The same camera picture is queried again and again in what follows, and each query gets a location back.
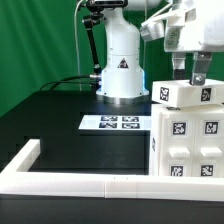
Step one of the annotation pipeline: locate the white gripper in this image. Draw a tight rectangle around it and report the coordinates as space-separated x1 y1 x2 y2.
164 0 224 86

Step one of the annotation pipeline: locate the white cabinet top block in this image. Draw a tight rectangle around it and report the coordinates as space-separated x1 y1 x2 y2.
152 79 224 107

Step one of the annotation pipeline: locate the white cabinet door with knob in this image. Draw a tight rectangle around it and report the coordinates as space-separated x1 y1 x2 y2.
158 111 195 177

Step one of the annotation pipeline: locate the white cabinet body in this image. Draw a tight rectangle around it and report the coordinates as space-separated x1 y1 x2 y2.
149 104 224 178

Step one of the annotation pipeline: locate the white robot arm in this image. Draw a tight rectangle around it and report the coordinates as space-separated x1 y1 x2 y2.
86 0 224 103

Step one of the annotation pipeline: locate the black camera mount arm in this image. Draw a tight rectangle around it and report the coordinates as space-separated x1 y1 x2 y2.
82 0 109 91

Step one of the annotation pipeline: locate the white marker base plate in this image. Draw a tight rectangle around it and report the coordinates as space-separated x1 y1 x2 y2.
79 115 151 131

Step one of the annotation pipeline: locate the white cable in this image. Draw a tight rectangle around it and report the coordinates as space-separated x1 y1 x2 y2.
73 0 88 92

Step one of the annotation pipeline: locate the black cable bundle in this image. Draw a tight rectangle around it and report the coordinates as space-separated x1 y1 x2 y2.
39 75 101 92

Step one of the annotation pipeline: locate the white U-shaped frame fence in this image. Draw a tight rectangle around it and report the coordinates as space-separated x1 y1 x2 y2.
0 139 224 202

